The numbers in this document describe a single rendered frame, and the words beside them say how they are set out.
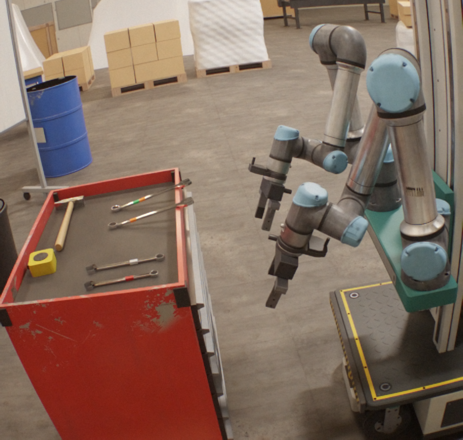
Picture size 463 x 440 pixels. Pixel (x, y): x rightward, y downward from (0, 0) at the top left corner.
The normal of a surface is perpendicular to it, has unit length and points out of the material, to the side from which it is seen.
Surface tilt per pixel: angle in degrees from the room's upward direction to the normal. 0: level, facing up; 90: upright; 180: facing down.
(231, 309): 0
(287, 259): 25
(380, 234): 0
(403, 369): 0
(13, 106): 90
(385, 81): 82
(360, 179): 88
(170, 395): 90
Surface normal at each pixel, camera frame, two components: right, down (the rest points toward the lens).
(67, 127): 0.61, 0.26
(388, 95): -0.41, 0.30
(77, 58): 0.15, 0.40
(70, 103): 0.86, 0.11
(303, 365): -0.12, -0.90
